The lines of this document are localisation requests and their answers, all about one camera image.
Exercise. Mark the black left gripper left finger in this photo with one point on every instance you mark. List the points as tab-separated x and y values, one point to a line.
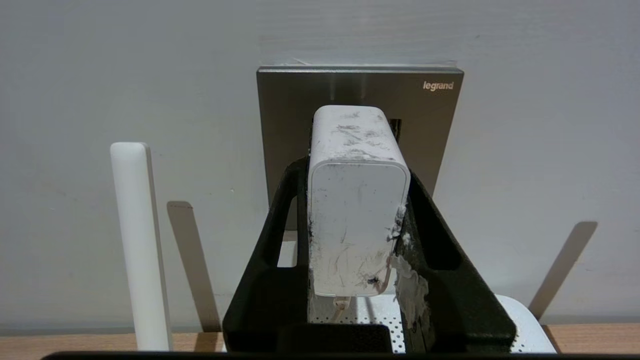
270	300

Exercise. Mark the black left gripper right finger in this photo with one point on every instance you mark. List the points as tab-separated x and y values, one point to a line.
460	310

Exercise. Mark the white power adapter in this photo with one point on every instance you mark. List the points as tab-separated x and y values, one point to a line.
357	210

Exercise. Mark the white router with antennas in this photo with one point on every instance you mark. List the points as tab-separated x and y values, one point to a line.
525	330

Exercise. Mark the grey wall socket plate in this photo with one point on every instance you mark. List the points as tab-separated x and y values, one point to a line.
435	130

